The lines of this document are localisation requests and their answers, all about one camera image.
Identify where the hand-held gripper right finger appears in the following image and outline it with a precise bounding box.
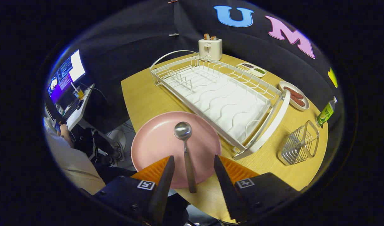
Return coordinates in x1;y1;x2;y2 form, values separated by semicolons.
214;155;301;222

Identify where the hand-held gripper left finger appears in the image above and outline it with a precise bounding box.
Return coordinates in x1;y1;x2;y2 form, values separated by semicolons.
94;155;175;224

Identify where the pink plate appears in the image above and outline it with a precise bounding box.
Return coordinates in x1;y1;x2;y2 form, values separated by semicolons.
131;111;222;189

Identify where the wooden handle metal spoon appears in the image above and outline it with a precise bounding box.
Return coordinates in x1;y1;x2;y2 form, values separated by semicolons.
174;121;197;194

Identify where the metal wire basket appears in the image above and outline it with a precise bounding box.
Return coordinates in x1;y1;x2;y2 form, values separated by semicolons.
277;120;320;166

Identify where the white wire dish rack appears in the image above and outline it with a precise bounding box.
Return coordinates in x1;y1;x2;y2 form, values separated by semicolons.
149;50;291;160

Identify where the white oval sausage plate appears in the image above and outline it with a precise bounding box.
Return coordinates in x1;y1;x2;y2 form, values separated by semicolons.
279;81;310;111

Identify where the white desk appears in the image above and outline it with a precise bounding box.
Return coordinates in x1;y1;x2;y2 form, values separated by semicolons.
65;83;96;131

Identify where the red sausage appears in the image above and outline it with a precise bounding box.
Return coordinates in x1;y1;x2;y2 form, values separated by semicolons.
284;87;304;100
289;94;306;107

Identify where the black keyboard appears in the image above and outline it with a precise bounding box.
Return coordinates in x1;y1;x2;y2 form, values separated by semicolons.
62;99;84;123

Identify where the divided white snack tray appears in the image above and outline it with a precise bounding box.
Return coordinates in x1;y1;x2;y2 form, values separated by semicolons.
236;62;267;78

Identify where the green label drink bottle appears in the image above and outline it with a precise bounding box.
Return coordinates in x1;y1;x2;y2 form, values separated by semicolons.
315;97;337;127

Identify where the orange drink cup with straw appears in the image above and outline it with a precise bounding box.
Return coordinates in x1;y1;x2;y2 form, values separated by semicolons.
71;82;85;99

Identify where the white toaster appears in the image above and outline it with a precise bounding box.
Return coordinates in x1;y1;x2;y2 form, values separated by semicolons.
198;38;223;61

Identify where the computer monitor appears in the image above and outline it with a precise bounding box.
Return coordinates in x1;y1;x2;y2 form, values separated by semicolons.
47;49;86;104

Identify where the black backdrop cloth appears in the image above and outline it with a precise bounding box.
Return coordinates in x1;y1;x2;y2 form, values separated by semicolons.
69;0;346;132

